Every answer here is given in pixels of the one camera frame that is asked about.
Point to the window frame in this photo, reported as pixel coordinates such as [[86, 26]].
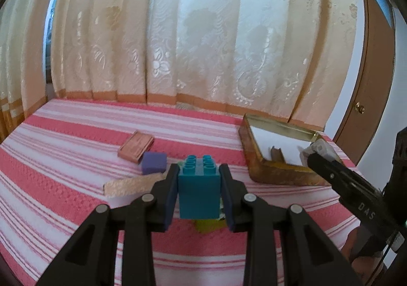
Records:
[[48, 41]]

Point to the pink white striped blanket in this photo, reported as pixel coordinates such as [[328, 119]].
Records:
[[79, 152]]

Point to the purple foam block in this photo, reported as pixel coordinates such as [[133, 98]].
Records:
[[154, 162]]

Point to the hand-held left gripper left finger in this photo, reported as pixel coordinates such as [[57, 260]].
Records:
[[169, 200]]

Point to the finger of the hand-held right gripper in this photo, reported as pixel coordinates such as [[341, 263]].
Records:
[[346, 185]]

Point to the yellow green toy brick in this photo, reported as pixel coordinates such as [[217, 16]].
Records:
[[210, 225]]

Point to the brown wooden door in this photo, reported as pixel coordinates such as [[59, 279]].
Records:
[[372, 82]]

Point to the copper-coloured box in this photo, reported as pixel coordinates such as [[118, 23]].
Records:
[[135, 146]]

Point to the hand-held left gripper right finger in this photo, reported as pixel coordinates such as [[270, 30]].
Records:
[[229, 200]]

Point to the brown wooden piece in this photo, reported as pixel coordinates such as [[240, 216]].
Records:
[[277, 155]]

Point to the white grey block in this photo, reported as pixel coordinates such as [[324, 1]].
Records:
[[319, 150]]

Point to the gold tin box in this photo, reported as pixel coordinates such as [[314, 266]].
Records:
[[273, 173]]

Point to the tan textured strip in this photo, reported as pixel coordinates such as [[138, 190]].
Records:
[[130, 185]]

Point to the brass door knob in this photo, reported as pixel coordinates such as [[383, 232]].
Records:
[[360, 108]]

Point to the cream patterned curtain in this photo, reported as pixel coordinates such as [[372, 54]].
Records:
[[190, 31]]

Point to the teal toy brick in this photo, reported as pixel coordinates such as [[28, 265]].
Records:
[[198, 192]]

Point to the person's right hand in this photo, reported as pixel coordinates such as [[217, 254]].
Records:
[[361, 254]]

